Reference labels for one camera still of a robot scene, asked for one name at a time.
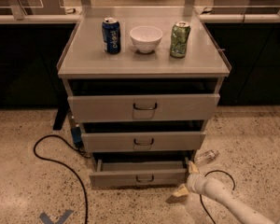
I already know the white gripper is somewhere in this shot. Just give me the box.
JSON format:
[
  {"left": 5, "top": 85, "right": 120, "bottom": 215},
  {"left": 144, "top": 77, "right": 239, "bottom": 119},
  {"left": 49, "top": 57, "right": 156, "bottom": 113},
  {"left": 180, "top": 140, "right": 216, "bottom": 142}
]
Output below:
[{"left": 166, "top": 161, "right": 207, "bottom": 203}]

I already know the grey bottom drawer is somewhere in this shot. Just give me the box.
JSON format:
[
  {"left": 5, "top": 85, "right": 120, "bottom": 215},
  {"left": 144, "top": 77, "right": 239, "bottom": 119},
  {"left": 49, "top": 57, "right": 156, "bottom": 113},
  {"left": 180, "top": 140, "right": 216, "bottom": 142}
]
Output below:
[{"left": 90, "top": 159, "right": 188, "bottom": 187}]

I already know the grey drawer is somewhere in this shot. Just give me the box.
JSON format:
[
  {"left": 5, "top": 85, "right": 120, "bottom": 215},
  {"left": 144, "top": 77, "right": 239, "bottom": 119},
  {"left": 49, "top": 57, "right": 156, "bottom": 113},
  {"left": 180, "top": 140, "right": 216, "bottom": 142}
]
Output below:
[
  {"left": 68, "top": 94, "right": 219, "bottom": 122},
  {"left": 82, "top": 132, "right": 205, "bottom": 152},
  {"left": 90, "top": 159, "right": 188, "bottom": 187}
]

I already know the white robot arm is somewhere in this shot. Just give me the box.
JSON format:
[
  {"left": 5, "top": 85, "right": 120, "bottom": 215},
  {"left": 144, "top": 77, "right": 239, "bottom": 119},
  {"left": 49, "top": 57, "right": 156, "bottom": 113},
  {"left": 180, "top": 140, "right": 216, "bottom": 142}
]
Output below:
[{"left": 172, "top": 161, "right": 280, "bottom": 224}]

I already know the grey middle drawer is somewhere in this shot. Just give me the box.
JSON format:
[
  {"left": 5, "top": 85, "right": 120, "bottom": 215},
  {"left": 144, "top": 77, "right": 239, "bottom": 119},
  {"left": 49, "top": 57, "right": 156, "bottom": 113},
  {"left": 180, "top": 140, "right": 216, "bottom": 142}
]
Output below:
[{"left": 82, "top": 132, "right": 205, "bottom": 152}]

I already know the grey top drawer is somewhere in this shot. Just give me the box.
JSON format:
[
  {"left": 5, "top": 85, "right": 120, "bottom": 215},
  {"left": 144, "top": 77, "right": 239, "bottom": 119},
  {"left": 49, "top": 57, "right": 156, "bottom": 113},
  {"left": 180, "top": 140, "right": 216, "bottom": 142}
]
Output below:
[{"left": 68, "top": 94, "right": 219, "bottom": 122}]

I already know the grey drawer cabinet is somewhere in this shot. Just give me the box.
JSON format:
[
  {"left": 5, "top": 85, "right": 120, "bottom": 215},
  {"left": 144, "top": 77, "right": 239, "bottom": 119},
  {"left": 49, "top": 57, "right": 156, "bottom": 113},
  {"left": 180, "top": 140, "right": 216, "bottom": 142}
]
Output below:
[{"left": 56, "top": 6, "right": 232, "bottom": 181}]

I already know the clear plastic bottle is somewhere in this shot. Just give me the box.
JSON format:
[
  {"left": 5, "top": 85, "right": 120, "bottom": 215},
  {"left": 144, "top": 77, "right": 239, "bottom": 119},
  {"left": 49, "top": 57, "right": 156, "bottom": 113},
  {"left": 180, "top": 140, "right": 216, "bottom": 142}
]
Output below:
[{"left": 195, "top": 150, "right": 219, "bottom": 166}]

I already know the blue power adapter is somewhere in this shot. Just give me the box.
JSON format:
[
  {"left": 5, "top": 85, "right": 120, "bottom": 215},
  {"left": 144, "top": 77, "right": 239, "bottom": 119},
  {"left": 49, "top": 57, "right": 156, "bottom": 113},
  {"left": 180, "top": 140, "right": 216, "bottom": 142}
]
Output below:
[{"left": 71, "top": 126, "right": 83, "bottom": 148}]

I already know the white bowl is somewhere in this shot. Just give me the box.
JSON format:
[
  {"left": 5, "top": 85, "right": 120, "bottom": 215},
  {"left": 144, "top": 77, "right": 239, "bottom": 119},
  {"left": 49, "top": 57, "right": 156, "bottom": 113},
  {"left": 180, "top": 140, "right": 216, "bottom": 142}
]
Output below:
[{"left": 130, "top": 26, "right": 163, "bottom": 53}]

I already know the green soda can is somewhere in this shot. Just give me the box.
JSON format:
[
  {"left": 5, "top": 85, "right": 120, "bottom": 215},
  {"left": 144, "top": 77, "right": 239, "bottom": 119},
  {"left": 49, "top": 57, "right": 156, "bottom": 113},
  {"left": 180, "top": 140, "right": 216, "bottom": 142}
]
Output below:
[{"left": 170, "top": 21, "right": 190, "bottom": 58}]

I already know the blue Pepsi can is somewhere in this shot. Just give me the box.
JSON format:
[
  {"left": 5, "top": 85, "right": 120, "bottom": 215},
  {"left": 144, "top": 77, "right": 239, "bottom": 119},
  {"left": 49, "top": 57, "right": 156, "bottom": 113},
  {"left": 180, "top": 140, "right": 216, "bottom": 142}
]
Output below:
[{"left": 102, "top": 17, "right": 121, "bottom": 54}]

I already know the black cable right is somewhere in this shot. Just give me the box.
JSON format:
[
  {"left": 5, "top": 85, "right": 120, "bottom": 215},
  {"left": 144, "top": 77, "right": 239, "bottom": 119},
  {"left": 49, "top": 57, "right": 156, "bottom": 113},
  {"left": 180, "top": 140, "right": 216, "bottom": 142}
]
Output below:
[{"left": 198, "top": 169, "right": 237, "bottom": 224}]

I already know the black cable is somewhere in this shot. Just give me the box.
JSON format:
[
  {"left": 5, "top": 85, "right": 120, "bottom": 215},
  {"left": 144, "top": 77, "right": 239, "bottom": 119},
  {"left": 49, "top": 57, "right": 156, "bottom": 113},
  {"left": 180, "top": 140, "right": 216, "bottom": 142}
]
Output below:
[
  {"left": 198, "top": 169, "right": 237, "bottom": 224},
  {"left": 33, "top": 134, "right": 91, "bottom": 224}
]

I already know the black cable left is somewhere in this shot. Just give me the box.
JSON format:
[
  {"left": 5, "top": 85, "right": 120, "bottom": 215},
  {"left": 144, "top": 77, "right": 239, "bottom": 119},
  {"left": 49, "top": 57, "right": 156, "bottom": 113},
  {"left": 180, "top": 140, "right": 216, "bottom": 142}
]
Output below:
[{"left": 33, "top": 134, "right": 91, "bottom": 224}]

